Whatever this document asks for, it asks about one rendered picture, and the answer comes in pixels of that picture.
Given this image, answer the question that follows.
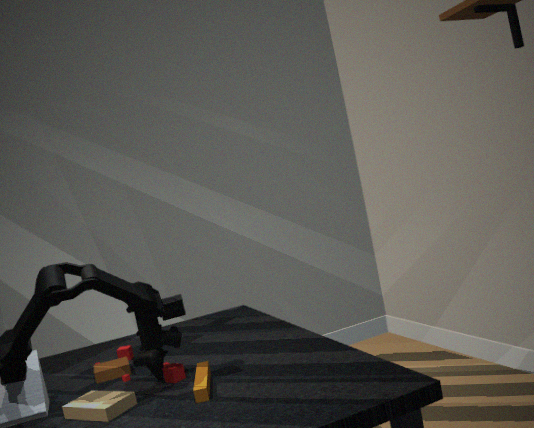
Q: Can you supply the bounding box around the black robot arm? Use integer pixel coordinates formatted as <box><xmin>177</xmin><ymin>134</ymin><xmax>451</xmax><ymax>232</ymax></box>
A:
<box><xmin>0</xmin><ymin>262</ymin><xmax>186</xmax><ymax>385</ymax></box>

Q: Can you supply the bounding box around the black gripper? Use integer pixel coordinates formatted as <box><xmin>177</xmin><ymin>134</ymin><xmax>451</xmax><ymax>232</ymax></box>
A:
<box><xmin>133</xmin><ymin>323</ymin><xmax>168</xmax><ymax>381</ymax></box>

